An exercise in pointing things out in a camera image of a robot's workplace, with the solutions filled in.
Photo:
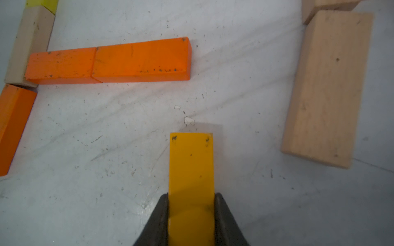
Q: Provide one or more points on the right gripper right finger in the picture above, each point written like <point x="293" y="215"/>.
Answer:
<point x="227" y="231"/>

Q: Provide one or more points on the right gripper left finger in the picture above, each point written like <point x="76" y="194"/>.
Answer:
<point x="155" y="232"/>

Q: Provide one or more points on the yellow-orange wooden block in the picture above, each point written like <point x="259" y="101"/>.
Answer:
<point x="191" y="190"/>

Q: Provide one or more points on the natural block diagonal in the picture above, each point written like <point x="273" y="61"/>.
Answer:
<point x="325" y="103"/>

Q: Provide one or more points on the long orange block bottom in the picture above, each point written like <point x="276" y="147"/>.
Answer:
<point x="153" y="61"/>

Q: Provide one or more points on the orange block horizontal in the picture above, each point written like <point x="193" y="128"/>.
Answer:
<point x="16" y="106"/>

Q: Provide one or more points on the natural block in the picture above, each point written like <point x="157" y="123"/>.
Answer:
<point x="33" y="36"/>
<point x="311" y="7"/>

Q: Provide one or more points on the yellow-green block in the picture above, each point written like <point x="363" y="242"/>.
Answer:
<point x="51" y="5"/>

